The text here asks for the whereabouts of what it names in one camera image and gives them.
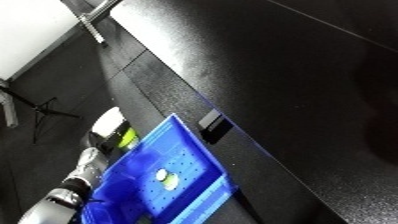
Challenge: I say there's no white paper cup green band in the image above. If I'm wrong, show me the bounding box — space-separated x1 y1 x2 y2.
152 168 184 192
88 106 143 151

